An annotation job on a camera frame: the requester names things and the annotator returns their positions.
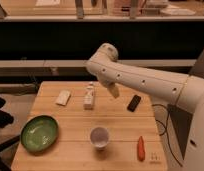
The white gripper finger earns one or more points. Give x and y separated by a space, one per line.
114 91

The white sponge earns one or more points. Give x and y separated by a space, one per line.
63 97

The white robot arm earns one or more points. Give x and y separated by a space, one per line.
182 90

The black rectangular phone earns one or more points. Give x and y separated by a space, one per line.
134 103

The white plastic bottle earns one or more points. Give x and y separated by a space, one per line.
89 97

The white paper cup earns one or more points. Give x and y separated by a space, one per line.
99 137

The orange carrot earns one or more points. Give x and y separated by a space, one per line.
140 149

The green bowl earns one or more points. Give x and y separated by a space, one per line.
39 133

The upper wooden shelf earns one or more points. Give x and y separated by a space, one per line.
103 10

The lower metal shelf rail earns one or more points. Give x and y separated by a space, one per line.
12 68

